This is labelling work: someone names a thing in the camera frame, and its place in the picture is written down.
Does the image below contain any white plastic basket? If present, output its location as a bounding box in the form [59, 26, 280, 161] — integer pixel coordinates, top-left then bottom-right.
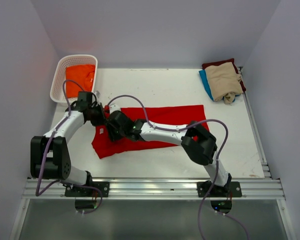
[50, 54, 98, 106]

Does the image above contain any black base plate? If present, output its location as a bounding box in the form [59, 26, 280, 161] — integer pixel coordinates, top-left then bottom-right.
[196, 180, 243, 198]
[64, 181, 110, 198]

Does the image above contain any orange t shirt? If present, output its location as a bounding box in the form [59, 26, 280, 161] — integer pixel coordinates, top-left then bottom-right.
[65, 64, 96, 98]

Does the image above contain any aluminium mounting rail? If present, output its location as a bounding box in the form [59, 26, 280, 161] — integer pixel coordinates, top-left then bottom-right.
[22, 163, 285, 200]

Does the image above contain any blue folded t shirt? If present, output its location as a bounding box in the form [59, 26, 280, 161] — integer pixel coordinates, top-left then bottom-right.
[199, 69, 224, 102]

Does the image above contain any maroon folded t shirt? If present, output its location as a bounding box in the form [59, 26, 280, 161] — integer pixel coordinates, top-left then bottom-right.
[201, 58, 246, 92]

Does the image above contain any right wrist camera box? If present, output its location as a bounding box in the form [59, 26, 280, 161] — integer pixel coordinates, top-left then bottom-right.
[103, 104, 121, 116]

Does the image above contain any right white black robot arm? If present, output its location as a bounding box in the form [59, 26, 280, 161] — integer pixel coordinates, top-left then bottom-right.
[106, 110, 232, 197]

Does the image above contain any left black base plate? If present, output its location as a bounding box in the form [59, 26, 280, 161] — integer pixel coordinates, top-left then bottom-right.
[64, 181, 110, 198]

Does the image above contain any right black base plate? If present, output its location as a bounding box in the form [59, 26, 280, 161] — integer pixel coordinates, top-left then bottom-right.
[196, 180, 243, 198]

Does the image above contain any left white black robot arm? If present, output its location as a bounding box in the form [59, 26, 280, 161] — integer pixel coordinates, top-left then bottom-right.
[30, 91, 106, 197]

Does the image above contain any beige folded t shirt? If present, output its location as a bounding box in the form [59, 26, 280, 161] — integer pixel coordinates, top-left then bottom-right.
[205, 62, 243, 104]

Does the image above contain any red t shirt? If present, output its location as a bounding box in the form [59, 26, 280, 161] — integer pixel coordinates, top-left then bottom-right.
[91, 105, 206, 159]

